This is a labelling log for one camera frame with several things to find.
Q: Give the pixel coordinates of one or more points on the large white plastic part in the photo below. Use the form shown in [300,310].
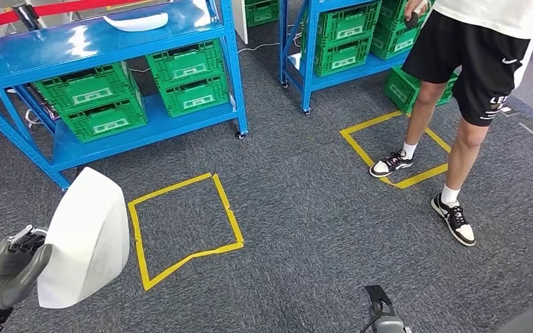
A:
[87,239]

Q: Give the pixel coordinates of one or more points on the yellow floor tape square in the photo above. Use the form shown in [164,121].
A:
[359,149]
[174,189]

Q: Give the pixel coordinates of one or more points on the blue metal shelf rack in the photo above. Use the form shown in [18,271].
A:
[41,55]
[309,82]

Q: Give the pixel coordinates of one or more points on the narrow white plastic part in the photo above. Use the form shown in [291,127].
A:
[137,22]

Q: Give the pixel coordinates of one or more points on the white cabinet panel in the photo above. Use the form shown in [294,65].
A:
[240,18]

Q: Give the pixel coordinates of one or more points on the grey floor socket plate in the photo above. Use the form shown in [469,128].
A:
[532,127]
[507,110]

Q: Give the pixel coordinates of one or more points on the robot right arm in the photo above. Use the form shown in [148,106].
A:
[390,327]

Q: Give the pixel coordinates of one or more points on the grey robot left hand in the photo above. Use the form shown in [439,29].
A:
[4,275]

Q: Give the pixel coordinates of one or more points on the chrome stool base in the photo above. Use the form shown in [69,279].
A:
[33,122]

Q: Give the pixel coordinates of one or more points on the person's right hand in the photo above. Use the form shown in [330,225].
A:
[418,9]

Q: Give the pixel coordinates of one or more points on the person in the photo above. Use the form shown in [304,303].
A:
[469,55]

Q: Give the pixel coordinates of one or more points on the black and white handheld controller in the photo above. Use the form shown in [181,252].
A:
[412,21]

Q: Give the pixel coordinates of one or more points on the chrome stanchion post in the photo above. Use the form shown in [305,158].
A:
[26,17]

